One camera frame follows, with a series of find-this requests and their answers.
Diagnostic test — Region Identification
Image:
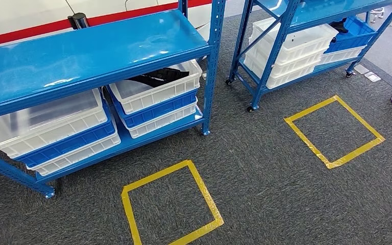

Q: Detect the blue plastic crate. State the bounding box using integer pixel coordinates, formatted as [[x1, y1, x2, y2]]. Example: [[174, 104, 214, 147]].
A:
[[324, 15, 378, 55], [106, 86, 200, 130], [15, 101, 116, 169]]

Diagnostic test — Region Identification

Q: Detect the silver floor socket plate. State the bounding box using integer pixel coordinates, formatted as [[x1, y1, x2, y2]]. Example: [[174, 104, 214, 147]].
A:
[[354, 64, 371, 76], [364, 71, 382, 83]]

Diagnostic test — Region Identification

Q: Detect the black ribbed plastic part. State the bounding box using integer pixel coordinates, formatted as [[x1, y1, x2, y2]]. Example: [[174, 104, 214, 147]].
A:
[[128, 67, 190, 89]]

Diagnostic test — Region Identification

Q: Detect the yellow floor tape square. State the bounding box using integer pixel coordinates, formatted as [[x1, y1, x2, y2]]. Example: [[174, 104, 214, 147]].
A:
[[284, 95, 386, 170], [120, 160, 225, 245]]

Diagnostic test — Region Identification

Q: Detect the black stanchion post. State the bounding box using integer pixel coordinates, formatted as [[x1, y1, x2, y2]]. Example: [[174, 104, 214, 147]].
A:
[[67, 13, 90, 31]]

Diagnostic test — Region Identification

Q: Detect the blue metal shelf rack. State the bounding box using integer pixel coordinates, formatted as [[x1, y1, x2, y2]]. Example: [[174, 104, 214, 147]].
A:
[[0, 0, 227, 200], [226, 0, 392, 113]]

